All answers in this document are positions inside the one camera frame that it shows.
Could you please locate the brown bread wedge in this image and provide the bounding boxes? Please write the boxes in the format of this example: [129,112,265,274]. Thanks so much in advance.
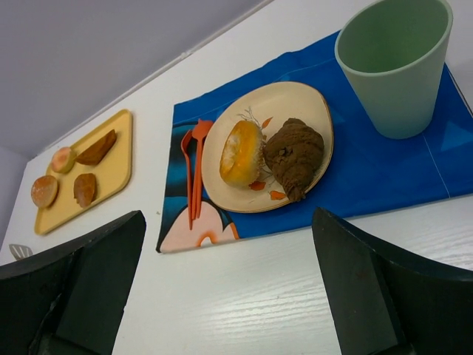
[75,129,117,166]

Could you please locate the metal serving tongs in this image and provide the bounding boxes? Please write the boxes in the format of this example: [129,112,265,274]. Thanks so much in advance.
[9,244,33,261]

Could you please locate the green plastic cup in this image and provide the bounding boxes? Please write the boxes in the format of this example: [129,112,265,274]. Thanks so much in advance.
[335,0,453,139]

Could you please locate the small brown bread roll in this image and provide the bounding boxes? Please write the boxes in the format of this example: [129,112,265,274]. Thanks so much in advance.
[73,173,97,208]

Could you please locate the orange plastic spoon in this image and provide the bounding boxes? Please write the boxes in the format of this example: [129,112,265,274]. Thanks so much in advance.
[180,130,193,230]

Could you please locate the yellow plastic tray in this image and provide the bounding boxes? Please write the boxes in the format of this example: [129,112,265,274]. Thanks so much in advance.
[34,109,133,235]

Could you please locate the beige patterned plate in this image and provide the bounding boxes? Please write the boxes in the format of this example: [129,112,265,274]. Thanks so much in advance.
[201,81,334,213]

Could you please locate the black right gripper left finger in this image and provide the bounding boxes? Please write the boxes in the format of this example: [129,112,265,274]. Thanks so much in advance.
[1,211,146,354]

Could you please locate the blue printed placemat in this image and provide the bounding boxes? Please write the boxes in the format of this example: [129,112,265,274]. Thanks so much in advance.
[156,35,472,253]

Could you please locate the brown chocolate croissant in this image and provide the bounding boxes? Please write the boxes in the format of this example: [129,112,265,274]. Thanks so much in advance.
[263,118,324,203]

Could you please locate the orange plastic fork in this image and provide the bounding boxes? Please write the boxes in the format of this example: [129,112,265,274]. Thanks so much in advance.
[191,119,214,220]

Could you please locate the sugared round bun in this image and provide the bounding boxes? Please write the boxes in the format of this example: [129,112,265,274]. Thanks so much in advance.
[30,175,58,208]

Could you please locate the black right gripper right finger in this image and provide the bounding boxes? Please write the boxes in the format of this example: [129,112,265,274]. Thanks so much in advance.
[312,208,472,354]

